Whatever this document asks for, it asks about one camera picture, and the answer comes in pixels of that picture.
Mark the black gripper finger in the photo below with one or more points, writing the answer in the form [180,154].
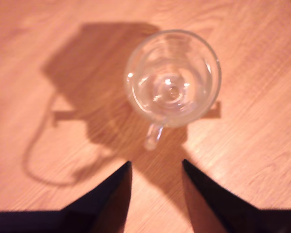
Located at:
[215,208]
[106,206]

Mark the small clear glass footed cup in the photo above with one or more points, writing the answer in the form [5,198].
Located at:
[171,89]

